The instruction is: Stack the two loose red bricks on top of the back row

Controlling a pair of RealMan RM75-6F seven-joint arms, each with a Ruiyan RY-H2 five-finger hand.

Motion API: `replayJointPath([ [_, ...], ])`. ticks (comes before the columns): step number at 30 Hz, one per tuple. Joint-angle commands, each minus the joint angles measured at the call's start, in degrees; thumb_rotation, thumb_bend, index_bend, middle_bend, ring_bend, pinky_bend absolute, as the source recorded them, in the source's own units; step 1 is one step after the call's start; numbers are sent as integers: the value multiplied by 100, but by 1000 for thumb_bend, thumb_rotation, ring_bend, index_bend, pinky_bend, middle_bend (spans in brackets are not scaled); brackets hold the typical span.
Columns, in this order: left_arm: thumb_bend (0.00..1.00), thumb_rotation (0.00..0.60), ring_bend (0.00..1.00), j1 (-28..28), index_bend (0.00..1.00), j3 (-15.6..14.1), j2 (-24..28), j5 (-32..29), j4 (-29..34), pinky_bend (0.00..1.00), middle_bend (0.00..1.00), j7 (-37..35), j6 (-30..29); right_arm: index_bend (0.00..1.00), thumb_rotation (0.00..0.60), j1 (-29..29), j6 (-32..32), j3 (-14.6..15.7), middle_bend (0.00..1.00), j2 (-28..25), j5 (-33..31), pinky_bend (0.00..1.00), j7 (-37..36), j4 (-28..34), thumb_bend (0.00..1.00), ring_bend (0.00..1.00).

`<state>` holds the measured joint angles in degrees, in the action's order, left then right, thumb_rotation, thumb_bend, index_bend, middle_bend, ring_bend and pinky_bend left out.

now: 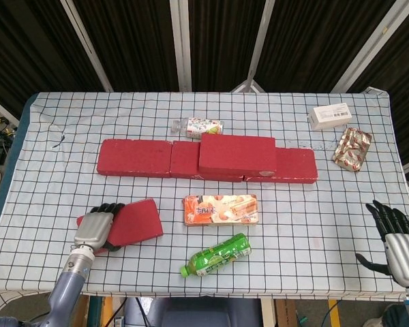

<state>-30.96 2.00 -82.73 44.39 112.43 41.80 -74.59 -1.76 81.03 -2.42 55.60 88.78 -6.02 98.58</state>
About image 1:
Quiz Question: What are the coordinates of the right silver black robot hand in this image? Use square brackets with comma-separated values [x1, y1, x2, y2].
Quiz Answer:
[355, 199, 409, 290]

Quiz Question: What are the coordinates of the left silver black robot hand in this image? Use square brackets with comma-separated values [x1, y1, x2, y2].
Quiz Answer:
[74, 202, 126, 253]

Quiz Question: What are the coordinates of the red brick with peeled patch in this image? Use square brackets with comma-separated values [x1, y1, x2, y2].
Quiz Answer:
[198, 132, 277, 177]

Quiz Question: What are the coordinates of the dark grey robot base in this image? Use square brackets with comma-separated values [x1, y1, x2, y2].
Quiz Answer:
[123, 296, 262, 327]

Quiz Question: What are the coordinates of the gold foil snack packet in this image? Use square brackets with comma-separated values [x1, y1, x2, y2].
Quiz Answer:
[331, 127, 373, 172]

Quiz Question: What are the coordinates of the red brick with chipped face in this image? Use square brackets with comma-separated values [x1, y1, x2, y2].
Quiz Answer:
[169, 140, 245, 183]

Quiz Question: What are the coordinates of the white black checkered tablecloth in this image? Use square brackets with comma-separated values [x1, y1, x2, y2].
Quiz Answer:
[0, 90, 409, 300]

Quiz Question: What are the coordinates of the green tea plastic bottle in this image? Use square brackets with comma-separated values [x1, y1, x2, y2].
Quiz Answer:
[180, 232, 252, 278]

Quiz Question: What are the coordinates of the orange egg roll snack box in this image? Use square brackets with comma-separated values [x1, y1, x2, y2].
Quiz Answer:
[183, 193, 260, 227]

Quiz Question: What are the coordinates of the brown cardboard box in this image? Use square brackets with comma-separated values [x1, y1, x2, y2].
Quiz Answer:
[274, 298, 298, 327]

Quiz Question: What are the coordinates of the clear bottle with fruit label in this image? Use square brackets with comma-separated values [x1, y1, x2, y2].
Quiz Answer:
[170, 116, 224, 138]

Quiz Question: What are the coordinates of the small white cardboard box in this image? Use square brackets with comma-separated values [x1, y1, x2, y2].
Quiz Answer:
[308, 102, 353, 131]

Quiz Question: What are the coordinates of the white metal frame post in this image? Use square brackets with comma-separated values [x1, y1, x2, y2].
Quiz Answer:
[330, 0, 409, 93]
[230, 0, 277, 93]
[168, 0, 193, 92]
[60, 0, 114, 93]

